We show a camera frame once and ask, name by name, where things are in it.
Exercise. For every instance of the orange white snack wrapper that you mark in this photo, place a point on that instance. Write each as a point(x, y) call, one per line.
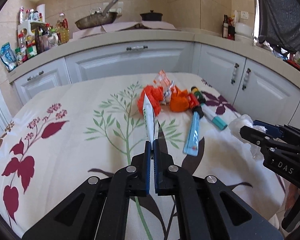
point(162, 78)

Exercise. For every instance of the paper towel roll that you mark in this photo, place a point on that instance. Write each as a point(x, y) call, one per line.
point(41, 11)

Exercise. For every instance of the black cooking pot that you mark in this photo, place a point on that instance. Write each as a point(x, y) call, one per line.
point(151, 16)

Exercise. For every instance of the orange paper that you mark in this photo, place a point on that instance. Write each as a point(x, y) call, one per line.
point(179, 101)
point(151, 96)

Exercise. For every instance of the white tube with teal cap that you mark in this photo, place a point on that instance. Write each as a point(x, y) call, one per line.
point(215, 118)

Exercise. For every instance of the dark glass bottle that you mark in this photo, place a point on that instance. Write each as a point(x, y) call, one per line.
point(225, 28)

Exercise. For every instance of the pink stove cover cloth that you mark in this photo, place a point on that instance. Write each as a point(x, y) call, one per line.
point(122, 26)

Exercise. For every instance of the white foam bowl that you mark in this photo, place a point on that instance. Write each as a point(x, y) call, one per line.
point(243, 38)
point(243, 27)

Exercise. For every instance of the metal wok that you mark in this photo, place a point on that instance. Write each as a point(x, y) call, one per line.
point(95, 21)

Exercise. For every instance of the floral tablecloth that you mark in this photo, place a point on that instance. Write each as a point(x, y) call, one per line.
point(65, 142)

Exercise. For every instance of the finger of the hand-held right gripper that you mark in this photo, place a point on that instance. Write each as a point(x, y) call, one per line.
point(255, 136)
point(272, 129)

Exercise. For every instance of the person's right hand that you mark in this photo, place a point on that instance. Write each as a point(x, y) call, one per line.
point(292, 195)

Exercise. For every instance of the white kitchen cabinet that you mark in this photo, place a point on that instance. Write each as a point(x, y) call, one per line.
point(120, 62)

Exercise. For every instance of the blue snack packets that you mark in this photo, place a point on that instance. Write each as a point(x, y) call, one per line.
point(8, 57)

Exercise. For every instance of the yellow green small bottle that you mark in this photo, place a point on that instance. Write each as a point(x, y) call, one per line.
point(198, 93)

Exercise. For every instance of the clear plastic bag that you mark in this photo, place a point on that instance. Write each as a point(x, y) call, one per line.
point(241, 120)

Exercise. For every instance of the blue toothbrush package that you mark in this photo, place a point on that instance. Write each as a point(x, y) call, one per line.
point(193, 135)

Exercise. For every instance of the white single wall socket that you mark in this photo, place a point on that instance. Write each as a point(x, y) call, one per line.
point(245, 15)

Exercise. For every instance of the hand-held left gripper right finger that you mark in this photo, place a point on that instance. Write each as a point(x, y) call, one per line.
point(156, 167)

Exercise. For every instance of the beige kitchen countertop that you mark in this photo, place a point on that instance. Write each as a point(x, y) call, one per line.
point(110, 38)

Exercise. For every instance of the white double wall socket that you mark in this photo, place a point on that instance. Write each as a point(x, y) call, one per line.
point(120, 7)

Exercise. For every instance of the red bottle with black cap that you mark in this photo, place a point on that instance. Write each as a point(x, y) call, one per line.
point(194, 103)

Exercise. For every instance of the red seasoning packets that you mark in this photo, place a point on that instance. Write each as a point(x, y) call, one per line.
point(231, 30)

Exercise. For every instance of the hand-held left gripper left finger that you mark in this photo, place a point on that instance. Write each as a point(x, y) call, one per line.
point(147, 167)

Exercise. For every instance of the cluster of condiment bottles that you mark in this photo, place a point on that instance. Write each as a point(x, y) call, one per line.
point(37, 38)

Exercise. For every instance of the white toothpaste tube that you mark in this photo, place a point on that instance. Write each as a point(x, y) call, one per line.
point(148, 120)

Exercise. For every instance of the dark grey hanging cloth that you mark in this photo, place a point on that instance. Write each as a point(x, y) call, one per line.
point(282, 12)

